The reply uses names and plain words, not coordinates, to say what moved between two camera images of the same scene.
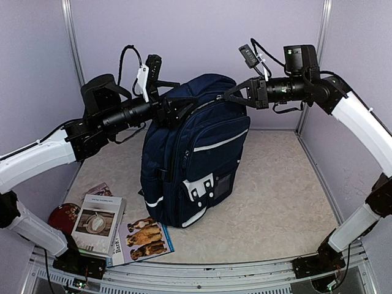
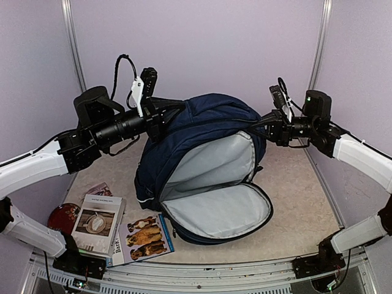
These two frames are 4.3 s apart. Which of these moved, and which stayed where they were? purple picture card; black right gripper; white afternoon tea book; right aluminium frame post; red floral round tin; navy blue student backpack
Moved: black right gripper; navy blue student backpack
Stayed: white afternoon tea book; red floral round tin; right aluminium frame post; purple picture card
